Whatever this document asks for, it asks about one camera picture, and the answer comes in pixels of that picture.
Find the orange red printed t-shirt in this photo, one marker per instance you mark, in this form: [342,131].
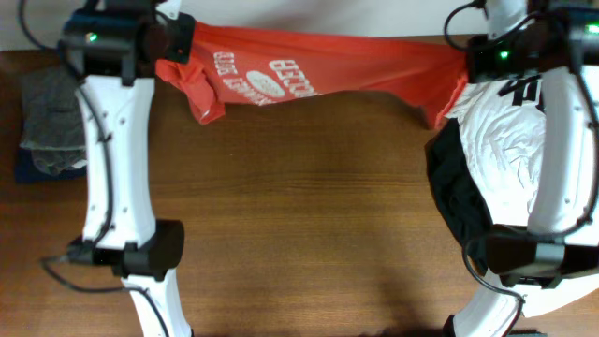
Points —
[235,65]

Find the folded navy blue garment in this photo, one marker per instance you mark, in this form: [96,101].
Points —
[28,171]

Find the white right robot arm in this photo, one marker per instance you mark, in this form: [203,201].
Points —
[553,261]

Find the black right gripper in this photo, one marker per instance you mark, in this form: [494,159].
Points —
[477,51]

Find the white t-shirt with black print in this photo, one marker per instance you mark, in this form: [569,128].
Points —
[533,165]

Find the folded grey garment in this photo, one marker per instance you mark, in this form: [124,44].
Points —
[52,131]

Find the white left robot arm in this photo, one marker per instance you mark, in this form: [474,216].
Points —
[110,49]

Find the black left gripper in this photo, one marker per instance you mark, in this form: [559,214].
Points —
[184,27]

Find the black garment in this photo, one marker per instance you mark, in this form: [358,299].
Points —
[455,192]

